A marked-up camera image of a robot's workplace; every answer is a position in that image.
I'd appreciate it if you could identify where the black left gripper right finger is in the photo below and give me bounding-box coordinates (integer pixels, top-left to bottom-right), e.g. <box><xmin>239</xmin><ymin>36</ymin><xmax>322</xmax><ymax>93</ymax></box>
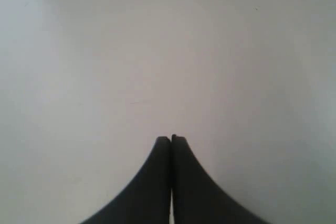
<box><xmin>171</xmin><ymin>135</ymin><xmax>265</xmax><ymax>223</ymax></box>

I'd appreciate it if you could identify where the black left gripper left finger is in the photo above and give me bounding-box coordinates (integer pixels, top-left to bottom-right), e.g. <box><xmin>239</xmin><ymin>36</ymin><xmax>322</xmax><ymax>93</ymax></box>
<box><xmin>83</xmin><ymin>136</ymin><xmax>171</xmax><ymax>223</ymax></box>

